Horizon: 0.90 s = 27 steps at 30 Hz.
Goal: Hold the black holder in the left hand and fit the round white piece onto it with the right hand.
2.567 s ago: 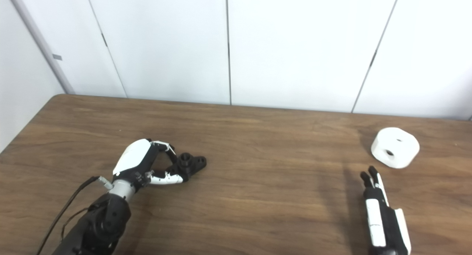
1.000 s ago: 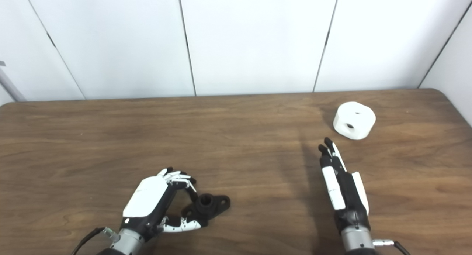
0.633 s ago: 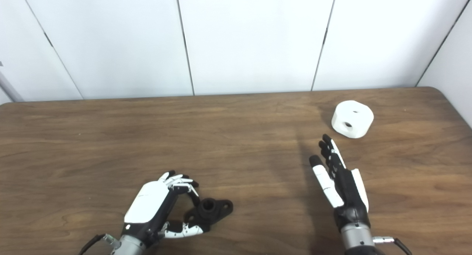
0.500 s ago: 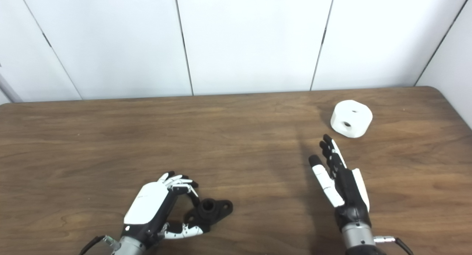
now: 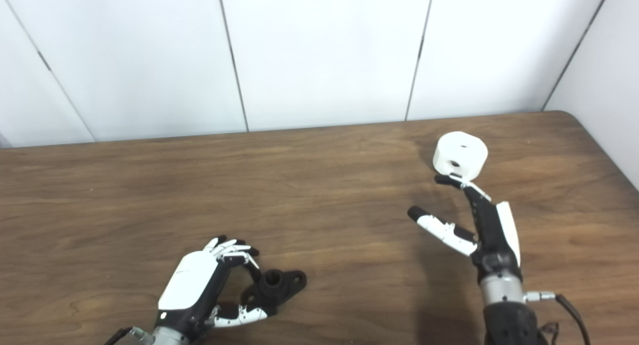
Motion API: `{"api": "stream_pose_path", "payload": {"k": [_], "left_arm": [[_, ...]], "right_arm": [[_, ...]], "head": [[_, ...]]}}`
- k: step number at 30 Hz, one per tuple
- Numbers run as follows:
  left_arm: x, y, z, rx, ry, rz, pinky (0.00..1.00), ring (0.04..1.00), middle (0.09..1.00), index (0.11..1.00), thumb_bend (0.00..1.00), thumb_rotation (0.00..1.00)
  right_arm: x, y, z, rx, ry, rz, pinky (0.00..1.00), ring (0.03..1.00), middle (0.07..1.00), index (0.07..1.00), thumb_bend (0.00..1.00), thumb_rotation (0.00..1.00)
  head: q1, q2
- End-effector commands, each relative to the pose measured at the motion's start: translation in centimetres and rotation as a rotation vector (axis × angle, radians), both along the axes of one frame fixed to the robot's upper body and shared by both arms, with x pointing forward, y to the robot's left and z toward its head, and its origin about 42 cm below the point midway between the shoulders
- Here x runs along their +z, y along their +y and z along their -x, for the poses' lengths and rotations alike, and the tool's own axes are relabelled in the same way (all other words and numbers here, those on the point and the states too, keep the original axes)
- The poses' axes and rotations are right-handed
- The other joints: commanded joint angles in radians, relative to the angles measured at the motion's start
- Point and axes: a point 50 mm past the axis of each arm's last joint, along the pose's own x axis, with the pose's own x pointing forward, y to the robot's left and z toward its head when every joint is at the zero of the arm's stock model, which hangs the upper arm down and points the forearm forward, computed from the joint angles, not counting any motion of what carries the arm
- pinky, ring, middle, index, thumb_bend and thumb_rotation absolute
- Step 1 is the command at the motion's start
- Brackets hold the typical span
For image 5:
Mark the round white piece with hole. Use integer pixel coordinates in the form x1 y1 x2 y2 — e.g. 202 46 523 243
432 131 488 181

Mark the black flanged holder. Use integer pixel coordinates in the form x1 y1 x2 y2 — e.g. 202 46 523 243
241 269 307 308

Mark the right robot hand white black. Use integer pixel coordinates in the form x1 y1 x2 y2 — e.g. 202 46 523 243
407 174 523 286

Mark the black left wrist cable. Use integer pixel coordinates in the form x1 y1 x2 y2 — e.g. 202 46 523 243
104 327 135 345

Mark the thin black wire loop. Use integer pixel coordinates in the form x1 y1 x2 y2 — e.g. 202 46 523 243
538 323 560 345

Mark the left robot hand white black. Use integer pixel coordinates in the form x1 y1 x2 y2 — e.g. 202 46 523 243
156 235 270 343

